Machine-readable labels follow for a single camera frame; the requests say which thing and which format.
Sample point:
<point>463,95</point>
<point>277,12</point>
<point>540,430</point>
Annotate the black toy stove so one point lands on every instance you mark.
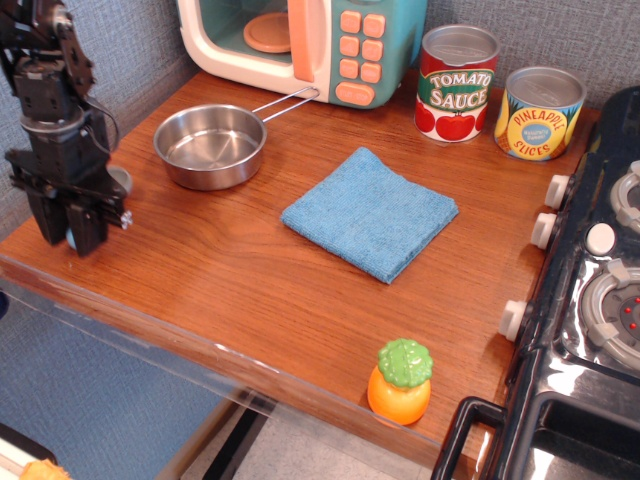
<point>572,401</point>

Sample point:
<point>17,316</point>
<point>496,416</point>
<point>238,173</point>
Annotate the orange toy fruit green top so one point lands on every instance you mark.
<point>399,387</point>

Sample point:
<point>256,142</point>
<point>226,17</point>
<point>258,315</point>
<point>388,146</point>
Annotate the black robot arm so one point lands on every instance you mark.
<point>43,62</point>

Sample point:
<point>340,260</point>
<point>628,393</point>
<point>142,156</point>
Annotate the blue spoon with grey bowl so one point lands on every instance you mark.
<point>122,177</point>

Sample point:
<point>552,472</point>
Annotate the white stove knob upper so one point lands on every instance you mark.
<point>556,191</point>

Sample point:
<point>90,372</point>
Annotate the white stove knob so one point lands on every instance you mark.
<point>511,319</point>
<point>543,229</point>
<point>556,191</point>

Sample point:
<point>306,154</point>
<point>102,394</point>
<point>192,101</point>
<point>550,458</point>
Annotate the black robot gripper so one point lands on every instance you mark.
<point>64,154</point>

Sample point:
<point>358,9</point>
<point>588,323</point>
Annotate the white stove knob middle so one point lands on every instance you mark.
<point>543,229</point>

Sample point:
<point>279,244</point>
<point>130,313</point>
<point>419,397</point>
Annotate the blue folded towel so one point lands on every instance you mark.
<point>370,216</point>

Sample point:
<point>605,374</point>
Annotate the tomato sauce can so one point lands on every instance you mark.
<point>456,75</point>

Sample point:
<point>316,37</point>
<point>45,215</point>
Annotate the white stove knob lower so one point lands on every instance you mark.
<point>511,319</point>

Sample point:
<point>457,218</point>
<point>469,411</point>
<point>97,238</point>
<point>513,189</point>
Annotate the toy microwave oven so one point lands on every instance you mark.
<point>354,53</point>

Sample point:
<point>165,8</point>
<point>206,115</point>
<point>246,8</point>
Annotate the small steel pan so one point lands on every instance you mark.
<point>214,147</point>

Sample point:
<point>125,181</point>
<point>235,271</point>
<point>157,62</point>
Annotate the pineapple slices can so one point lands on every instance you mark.
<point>539,112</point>

